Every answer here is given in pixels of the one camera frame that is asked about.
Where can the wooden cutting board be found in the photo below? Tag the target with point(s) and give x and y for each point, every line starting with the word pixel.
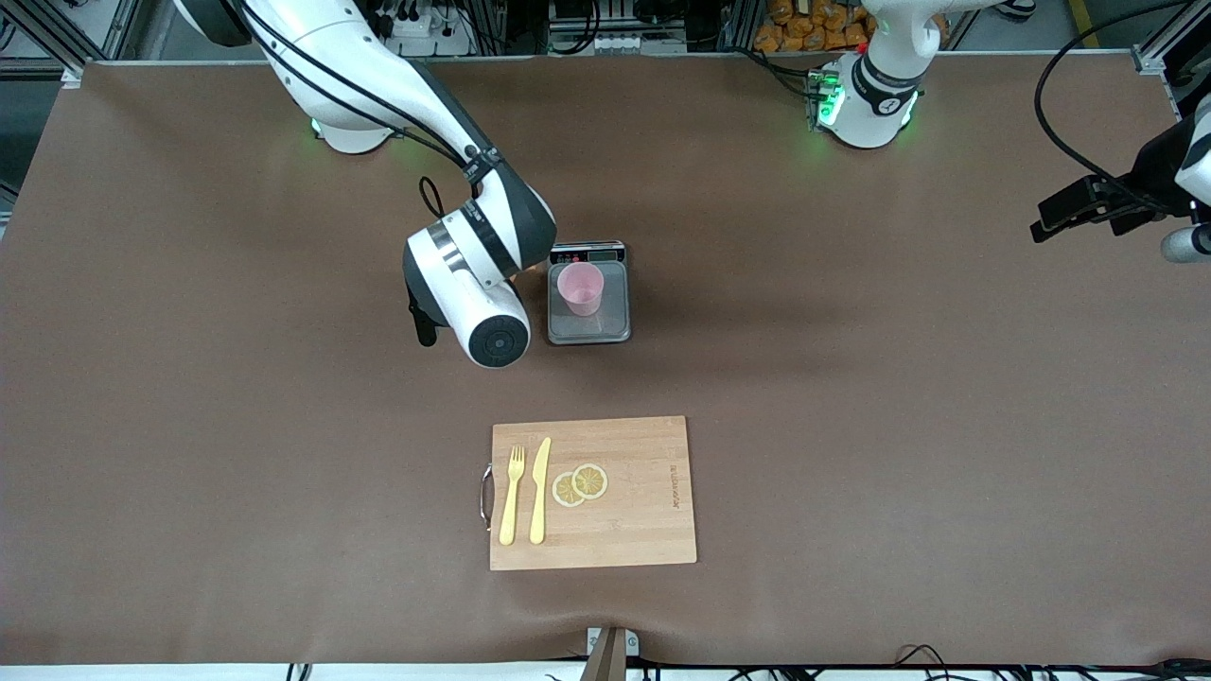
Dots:
pixel 634 530

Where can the white socket strip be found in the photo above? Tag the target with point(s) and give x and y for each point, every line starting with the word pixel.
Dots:
pixel 615 43

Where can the pink plastic cup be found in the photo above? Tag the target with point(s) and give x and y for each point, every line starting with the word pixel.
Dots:
pixel 580 288

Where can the steel kitchen scale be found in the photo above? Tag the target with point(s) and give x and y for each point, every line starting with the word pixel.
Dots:
pixel 615 326

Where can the orange snack packets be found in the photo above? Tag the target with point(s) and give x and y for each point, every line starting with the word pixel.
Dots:
pixel 804 33

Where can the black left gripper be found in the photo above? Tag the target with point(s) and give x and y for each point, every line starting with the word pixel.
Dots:
pixel 1147 172

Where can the aluminium frame profile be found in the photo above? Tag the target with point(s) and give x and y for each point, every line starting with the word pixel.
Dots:
pixel 71 76
pixel 1149 60

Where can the white power strip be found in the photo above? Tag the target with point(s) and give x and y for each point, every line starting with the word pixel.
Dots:
pixel 445 43

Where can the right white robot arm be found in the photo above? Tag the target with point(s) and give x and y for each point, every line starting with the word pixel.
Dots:
pixel 331 57

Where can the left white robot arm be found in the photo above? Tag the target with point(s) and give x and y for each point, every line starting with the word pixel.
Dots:
pixel 875 104

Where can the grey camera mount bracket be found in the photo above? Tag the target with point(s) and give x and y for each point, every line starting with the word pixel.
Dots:
pixel 615 648

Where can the black white sneaker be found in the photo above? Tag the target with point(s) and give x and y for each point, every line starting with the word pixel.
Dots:
pixel 1017 8

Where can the lemon slice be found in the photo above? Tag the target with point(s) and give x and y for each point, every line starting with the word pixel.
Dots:
pixel 590 480
pixel 564 492

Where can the yellow plastic knife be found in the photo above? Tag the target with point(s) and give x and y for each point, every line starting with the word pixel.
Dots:
pixel 539 492

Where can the yellow plastic fork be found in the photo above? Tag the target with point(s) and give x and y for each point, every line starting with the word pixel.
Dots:
pixel 512 501

